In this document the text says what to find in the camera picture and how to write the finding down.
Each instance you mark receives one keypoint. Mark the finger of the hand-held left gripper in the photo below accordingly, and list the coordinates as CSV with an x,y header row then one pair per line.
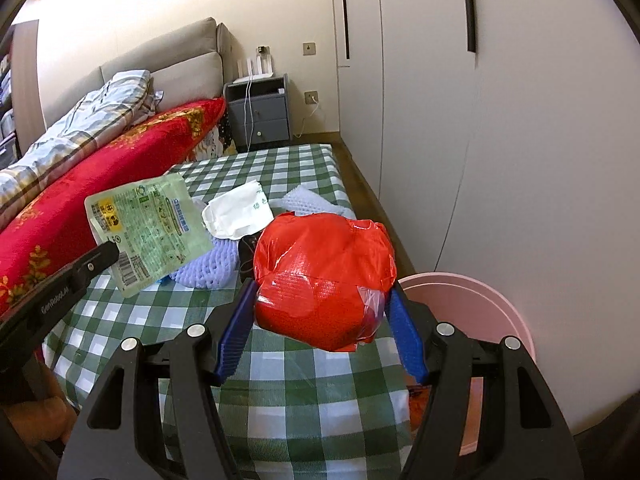
x,y
95,260

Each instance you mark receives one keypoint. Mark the floral bed sheet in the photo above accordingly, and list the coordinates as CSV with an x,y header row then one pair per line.
x,y
215,145

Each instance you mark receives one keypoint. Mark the green snack packet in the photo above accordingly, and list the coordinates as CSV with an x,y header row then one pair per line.
x,y
150,220

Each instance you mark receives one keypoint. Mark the red floral blanket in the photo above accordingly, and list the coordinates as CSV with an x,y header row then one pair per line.
x,y
75,185

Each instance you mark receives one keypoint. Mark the white foam fruit net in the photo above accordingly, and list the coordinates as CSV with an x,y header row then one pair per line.
x,y
305,197

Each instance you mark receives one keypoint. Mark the wall socket with charger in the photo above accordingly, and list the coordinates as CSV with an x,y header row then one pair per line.
x,y
262,51

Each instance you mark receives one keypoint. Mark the plaid quilt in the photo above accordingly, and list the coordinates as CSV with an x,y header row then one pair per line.
x,y
75,125

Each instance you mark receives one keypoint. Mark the purple foam fruit net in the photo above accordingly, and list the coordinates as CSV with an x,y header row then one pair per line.
x,y
210,265

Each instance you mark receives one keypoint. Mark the white router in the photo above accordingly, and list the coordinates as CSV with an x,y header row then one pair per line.
x,y
255,71

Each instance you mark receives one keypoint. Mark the white wardrobe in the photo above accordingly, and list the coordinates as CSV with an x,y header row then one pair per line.
x,y
500,135

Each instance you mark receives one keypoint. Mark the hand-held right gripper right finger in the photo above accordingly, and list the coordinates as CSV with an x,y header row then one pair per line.
x,y
407,340

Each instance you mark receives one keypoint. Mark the wall socket with plug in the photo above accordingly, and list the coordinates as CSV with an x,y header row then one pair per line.
x,y
311,96

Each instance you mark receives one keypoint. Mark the beige padded headboard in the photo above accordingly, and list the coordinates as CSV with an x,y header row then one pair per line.
x,y
165,45

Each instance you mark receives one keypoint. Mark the black and red wrapper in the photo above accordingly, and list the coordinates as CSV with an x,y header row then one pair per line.
x,y
246,250

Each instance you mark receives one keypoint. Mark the pink plastic bin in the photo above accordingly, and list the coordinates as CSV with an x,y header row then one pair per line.
x,y
450,300

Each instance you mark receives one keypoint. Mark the person's left hand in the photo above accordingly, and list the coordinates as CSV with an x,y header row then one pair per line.
x,y
37,412

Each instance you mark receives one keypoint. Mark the green checked tablecloth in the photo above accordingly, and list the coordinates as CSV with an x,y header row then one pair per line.
x,y
150,320

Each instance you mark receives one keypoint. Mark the red plastic bag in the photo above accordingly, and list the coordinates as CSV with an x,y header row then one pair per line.
x,y
320,270

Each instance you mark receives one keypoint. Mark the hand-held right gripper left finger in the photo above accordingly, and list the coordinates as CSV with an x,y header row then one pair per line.
x,y
235,330

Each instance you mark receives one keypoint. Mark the grey nightstand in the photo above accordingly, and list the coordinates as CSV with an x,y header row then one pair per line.
x,y
270,110

